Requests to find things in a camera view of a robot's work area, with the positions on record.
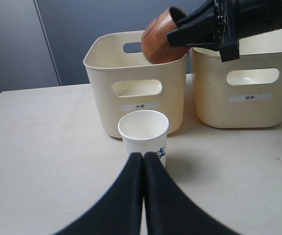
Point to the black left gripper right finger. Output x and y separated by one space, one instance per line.
169 211

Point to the brown wooden cup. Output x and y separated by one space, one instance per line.
154 42

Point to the middle cream plastic bin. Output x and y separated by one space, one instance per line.
244 93

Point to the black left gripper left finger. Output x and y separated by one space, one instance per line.
119 210

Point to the white paper cup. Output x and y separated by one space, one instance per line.
145 131

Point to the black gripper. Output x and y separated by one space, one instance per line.
215 29

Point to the left cream plastic bin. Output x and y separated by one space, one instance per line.
125 82

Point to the cream plastic bin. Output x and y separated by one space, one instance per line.
244 93
125 82

